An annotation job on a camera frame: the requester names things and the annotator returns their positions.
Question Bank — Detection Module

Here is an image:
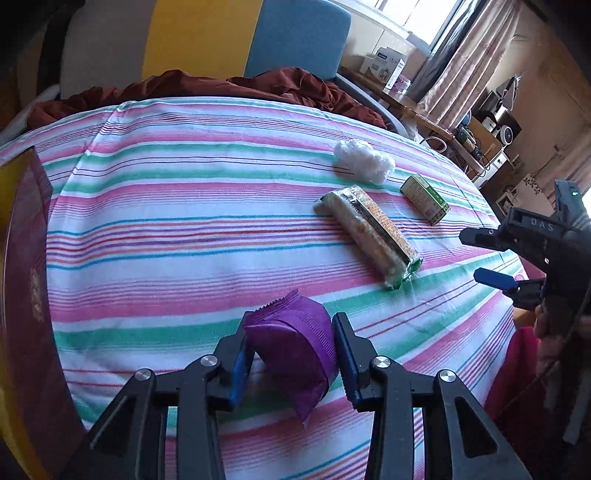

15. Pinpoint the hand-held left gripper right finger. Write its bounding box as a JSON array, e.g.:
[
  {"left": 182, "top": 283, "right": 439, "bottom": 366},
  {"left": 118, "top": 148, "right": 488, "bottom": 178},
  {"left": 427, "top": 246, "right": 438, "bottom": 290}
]
[{"left": 331, "top": 311, "right": 532, "bottom": 480}]

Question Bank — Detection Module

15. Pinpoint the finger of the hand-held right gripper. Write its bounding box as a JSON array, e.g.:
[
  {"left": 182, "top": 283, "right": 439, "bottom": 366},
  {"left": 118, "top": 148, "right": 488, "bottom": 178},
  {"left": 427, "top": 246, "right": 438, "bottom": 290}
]
[
  {"left": 459, "top": 225, "right": 513, "bottom": 253},
  {"left": 474, "top": 267, "right": 546, "bottom": 311}
]

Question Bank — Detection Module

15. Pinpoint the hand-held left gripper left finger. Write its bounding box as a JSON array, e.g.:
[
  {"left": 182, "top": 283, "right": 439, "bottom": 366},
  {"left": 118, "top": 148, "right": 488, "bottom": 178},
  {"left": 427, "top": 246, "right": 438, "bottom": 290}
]
[{"left": 60, "top": 330, "right": 256, "bottom": 480}]

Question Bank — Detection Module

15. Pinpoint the purple snack packet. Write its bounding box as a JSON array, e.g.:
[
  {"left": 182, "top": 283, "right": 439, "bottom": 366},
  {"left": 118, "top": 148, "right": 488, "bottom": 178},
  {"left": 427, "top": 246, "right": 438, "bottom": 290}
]
[{"left": 243, "top": 290, "right": 339, "bottom": 426}]

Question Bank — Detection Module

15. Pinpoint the golden metal tin box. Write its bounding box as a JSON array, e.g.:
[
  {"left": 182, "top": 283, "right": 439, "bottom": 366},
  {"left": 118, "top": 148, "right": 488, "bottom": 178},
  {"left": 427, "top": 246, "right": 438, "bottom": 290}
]
[{"left": 0, "top": 147, "right": 89, "bottom": 480}]

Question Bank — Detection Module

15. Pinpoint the person's right hand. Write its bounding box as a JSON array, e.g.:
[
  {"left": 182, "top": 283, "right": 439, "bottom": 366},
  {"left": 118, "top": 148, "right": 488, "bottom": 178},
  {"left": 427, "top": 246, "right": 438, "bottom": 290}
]
[{"left": 533, "top": 302, "right": 591, "bottom": 372}]

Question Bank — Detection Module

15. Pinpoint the small green box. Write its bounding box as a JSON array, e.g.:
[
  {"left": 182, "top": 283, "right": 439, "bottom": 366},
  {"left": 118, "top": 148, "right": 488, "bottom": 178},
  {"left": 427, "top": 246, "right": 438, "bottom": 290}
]
[{"left": 399, "top": 174, "right": 451, "bottom": 226}]

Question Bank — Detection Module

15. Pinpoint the person's red clothing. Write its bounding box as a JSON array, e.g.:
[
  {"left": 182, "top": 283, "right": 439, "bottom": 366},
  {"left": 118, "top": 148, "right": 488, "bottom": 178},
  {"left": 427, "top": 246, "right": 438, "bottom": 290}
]
[{"left": 484, "top": 323, "right": 557, "bottom": 444}]

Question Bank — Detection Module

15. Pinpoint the long cracker packet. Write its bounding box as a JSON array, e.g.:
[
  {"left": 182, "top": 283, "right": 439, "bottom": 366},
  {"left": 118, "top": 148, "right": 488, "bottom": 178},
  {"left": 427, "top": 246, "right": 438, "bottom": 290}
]
[{"left": 314, "top": 185, "right": 424, "bottom": 291}]

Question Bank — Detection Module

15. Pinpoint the black speaker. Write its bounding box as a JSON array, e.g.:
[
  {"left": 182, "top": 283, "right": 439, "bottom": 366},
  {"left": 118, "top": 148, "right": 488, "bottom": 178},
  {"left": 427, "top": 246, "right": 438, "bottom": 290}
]
[{"left": 475, "top": 90, "right": 523, "bottom": 149}]

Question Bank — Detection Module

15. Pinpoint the wooden desk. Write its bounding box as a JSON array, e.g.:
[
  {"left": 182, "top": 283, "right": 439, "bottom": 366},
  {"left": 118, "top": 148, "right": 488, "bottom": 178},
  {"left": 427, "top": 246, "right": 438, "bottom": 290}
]
[{"left": 339, "top": 67, "right": 505, "bottom": 178}]

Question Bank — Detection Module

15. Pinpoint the white crumpled plastic wad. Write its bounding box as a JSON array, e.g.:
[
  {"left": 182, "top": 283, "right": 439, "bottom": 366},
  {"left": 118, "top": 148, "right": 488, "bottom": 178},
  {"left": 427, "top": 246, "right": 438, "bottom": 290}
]
[{"left": 333, "top": 138, "right": 397, "bottom": 185}]

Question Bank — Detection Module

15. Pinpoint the striped bed sheet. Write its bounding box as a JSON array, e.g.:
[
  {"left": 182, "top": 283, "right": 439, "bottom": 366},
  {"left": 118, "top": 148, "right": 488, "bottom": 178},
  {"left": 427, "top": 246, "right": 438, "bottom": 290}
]
[{"left": 0, "top": 96, "right": 526, "bottom": 480}]

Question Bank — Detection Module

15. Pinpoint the pink patterned curtain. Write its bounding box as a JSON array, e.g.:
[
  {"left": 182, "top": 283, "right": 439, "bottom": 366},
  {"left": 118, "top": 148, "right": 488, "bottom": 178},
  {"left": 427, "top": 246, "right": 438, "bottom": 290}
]
[{"left": 418, "top": 0, "right": 528, "bottom": 131}]

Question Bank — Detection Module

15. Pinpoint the white cardboard box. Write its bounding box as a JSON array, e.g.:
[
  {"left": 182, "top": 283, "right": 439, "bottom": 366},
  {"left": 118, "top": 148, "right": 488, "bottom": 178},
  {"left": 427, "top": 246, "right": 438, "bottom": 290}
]
[{"left": 360, "top": 46, "right": 410, "bottom": 91}]

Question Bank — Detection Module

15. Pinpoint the maroon blanket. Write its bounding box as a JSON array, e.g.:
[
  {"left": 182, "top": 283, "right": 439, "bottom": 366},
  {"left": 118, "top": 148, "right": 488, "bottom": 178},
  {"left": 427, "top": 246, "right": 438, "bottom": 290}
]
[{"left": 28, "top": 68, "right": 389, "bottom": 133}]

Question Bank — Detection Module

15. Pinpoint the grey yellow blue headboard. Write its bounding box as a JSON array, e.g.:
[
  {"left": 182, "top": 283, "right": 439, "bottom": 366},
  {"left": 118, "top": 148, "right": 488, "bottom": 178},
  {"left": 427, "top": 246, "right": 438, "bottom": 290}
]
[{"left": 59, "top": 0, "right": 352, "bottom": 99}]

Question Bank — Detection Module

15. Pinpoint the white bed side rail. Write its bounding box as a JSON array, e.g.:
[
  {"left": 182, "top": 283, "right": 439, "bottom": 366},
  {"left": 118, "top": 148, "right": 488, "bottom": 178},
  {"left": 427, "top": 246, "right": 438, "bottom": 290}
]
[{"left": 0, "top": 85, "right": 62, "bottom": 145}]

